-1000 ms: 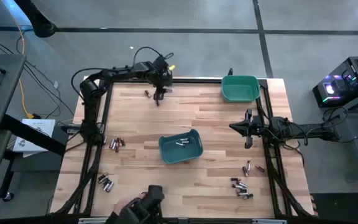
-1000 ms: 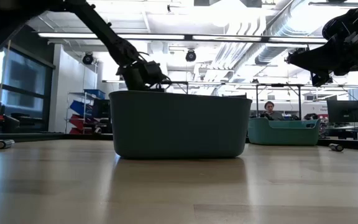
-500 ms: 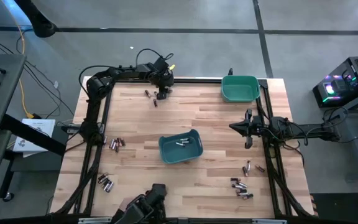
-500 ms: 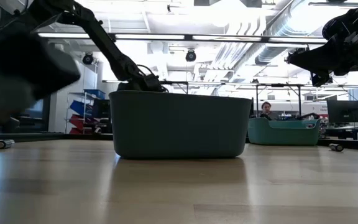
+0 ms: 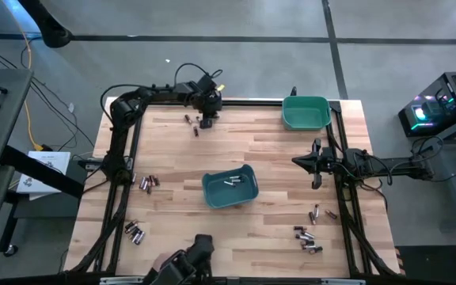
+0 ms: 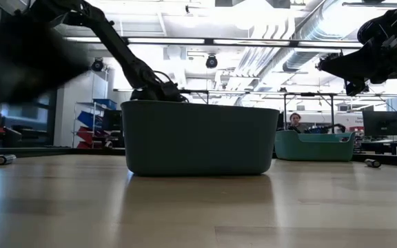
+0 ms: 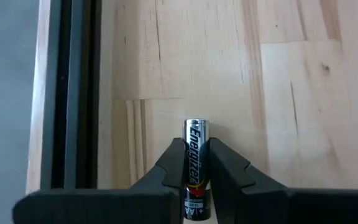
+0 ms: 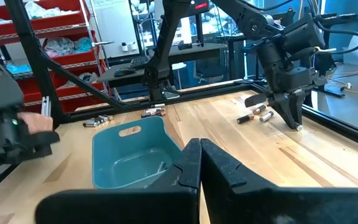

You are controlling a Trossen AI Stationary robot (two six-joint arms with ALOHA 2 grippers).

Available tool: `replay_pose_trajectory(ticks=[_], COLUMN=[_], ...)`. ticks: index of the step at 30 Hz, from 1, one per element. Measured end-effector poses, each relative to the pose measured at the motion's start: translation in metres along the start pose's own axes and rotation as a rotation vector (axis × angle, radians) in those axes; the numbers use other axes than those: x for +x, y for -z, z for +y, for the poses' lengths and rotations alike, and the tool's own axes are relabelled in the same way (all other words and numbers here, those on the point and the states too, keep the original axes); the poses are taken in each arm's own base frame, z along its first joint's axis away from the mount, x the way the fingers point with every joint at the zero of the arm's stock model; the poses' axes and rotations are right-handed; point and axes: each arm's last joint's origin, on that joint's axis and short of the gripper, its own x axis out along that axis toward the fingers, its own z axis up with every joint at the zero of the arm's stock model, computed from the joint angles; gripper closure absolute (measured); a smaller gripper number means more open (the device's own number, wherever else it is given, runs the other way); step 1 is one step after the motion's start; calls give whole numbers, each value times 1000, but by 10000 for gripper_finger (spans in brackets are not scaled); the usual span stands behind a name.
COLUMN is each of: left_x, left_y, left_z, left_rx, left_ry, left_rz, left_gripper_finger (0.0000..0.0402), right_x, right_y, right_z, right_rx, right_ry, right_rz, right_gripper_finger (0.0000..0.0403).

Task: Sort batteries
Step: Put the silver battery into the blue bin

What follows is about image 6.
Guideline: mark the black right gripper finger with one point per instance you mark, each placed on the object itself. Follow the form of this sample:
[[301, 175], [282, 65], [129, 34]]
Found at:
[[350, 60], [353, 74]]

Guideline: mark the dark teal plastic bin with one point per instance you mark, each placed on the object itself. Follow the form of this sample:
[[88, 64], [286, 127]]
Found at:
[[198, 137]]

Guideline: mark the black copper-top AA battery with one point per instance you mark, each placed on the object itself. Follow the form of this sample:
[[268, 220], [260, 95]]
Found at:
[[372, 163]]

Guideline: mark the silver AA battery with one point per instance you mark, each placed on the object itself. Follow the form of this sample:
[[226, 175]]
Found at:
[[5, 159]]

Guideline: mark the black track spotlights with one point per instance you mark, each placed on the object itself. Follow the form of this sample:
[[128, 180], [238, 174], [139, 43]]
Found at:
[[334, 56]]

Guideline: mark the long ceiling light strip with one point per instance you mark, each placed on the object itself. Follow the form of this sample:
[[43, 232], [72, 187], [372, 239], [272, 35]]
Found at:
[[250, 42], [329, 44], [165, 40], [81, 39]]

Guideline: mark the black computer monitor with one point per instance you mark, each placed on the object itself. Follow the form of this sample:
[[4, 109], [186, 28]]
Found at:
[[112, 120], [381, 123]]

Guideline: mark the blue storage bin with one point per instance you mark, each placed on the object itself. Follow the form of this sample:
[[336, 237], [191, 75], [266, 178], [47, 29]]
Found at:
[[88, 118], [105, 103]]

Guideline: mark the black hanging spotlight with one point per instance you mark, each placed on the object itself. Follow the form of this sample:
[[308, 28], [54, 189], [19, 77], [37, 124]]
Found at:
[[97, 64], [211, 61]]

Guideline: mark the metal shelving rack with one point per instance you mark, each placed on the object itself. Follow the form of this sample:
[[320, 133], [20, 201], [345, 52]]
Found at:
[[84, 103]]

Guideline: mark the person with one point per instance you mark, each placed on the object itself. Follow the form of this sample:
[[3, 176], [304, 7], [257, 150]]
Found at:
[[296, 122]]

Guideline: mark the dark office desk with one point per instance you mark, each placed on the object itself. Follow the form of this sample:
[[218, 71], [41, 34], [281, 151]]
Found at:
[[384, 144]]

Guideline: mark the red storage bin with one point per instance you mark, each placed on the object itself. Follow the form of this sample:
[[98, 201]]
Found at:
[[84, 145], [87, 134]]

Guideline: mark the green plastic bin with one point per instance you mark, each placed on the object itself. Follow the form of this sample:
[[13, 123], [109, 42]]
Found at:
[[314, 148]]

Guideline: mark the large dark window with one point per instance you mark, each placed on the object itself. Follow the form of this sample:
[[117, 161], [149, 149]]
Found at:
[[29, 117]]

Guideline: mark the black background rig frame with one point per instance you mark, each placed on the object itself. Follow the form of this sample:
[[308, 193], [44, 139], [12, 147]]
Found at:
[[308, 94]]

